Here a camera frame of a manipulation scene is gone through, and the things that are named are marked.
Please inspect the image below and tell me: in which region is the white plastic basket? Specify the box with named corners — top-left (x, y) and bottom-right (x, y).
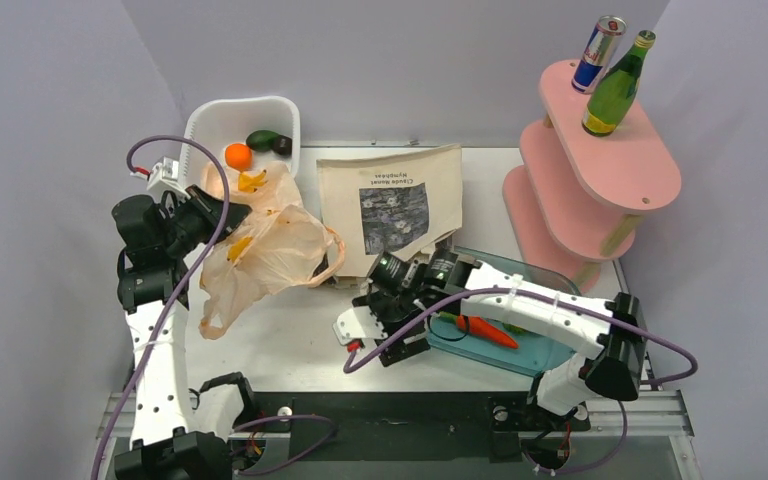
top-left (184, 96), bottom-right (301, 205)

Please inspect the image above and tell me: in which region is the teal plastic tray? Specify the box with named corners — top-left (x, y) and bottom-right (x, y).
top-left (427, 247), bottom-right (579, 377)

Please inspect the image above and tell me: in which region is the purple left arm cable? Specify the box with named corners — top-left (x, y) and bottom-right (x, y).
top-left (89, 135), bottom-right (339, 480)

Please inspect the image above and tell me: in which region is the aluminium frame rail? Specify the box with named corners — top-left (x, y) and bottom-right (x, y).
top-left (585, 260), bottom-right (703, 479)

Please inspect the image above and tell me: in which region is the orange carrot with greens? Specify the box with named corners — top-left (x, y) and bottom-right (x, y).
top-left (438, 313), bottom-right (519, 350)

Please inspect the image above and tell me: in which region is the orange fruit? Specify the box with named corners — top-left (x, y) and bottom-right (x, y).
top-left (224, 143), bottom-right (253, 172)

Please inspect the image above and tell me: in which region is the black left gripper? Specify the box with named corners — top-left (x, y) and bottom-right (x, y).
top-left (162, 185), bottom-right (251, 258)

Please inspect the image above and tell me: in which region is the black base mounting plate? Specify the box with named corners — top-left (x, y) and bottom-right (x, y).
top-left (229, 392), bottom-right (590, 463)

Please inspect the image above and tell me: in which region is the pink three-tier shelf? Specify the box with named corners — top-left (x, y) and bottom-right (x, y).
top-left (502, 59), bottom-right (682, 292)

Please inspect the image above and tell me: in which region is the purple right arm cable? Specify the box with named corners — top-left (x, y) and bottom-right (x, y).
top-left (342, 287), bottom-right (700, 477)

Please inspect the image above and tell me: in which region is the green glass bottle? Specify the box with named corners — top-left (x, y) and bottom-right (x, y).
top-left (582, 30), bottom-right (656, 137)

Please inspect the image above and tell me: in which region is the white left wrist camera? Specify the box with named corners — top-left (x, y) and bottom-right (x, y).
top-left (131, 157), bottom-right (186, 201)

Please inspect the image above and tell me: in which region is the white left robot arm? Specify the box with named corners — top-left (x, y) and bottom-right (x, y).
top-left (112, 186), bottom-right (259, 479)

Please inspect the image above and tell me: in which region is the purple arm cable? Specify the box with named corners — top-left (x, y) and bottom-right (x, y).
top-left (342, 287), bottom-right (700, 477)
top-left (89, 135), bottom-right (339, 480)

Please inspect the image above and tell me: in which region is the blue labelled bottle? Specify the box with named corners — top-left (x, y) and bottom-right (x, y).
top-left (571, 15), bottom-right (627, 94)

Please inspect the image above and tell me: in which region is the orange plastic grocery bag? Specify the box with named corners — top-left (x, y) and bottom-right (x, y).
top-left (198, 161), bottom-right (346, 340)

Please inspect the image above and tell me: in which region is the green avocado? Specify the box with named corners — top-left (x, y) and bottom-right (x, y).
top-left (245, 130), bottom-right (280, 153)

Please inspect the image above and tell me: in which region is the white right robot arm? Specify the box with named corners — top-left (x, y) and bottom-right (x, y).
top-left (333, 248), bottom-right (646, 429)

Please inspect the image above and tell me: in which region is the canvas tote bag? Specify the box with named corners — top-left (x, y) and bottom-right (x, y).
top-left (316, 144), bottom-right (463, 285)

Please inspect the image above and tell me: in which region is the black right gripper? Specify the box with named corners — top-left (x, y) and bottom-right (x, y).
top-left (359, 288), bottom-right (432, 364)

